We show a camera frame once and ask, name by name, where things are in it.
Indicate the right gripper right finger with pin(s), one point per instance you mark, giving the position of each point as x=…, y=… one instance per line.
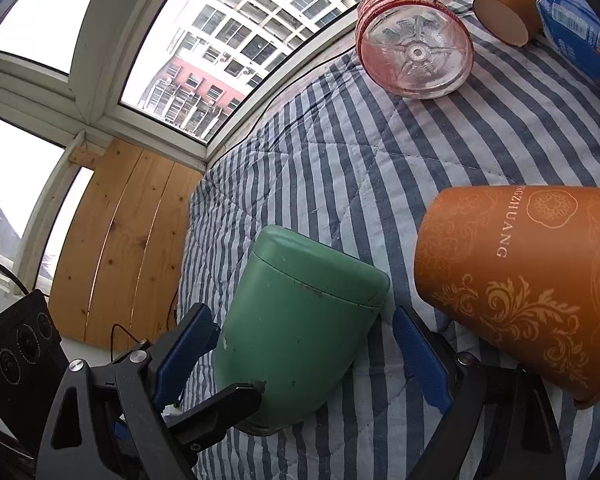
x=523, y=441

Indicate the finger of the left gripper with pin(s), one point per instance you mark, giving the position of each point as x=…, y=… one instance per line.
x=207, y=423

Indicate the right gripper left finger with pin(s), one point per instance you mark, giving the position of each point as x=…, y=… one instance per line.
x=78, y=439

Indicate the green thermos cup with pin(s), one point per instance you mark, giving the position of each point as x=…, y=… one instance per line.
x=299, y=315

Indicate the near brown paper cup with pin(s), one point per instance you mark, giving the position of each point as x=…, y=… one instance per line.
x=519, y=266

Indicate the wooden board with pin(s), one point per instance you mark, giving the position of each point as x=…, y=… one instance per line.
x=119, y=266

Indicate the blue striped quilt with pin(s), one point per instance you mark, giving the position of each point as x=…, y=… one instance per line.
x=355, y=167

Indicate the pink clear plastic bottle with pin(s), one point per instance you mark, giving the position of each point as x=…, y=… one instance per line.
x=414, y=48

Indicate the blue orange snack can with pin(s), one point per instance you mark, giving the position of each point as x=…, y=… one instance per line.
x=573, y=29

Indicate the black camera box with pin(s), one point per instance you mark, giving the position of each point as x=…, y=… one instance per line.
x=32, y=364

